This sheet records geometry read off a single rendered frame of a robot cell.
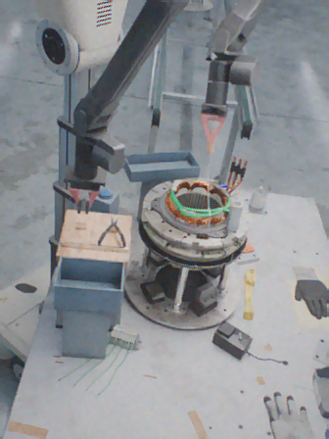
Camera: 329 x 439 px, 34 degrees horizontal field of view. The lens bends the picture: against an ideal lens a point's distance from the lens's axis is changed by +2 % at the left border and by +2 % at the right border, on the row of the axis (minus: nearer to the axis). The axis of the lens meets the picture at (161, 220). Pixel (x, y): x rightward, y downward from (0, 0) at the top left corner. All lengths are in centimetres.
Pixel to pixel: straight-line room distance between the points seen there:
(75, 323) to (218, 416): 44
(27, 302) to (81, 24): 128
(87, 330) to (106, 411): 20
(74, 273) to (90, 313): 11
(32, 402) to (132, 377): 26
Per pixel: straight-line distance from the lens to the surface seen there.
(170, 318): 166
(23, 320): 236
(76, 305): 139
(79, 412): 148
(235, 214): 150
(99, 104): 122
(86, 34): 158
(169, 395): 153
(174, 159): 193
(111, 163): 124
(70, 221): 154
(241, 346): 161
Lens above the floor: 203
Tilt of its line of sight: 38 degrees down
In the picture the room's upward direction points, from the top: 9 degrees clockwise
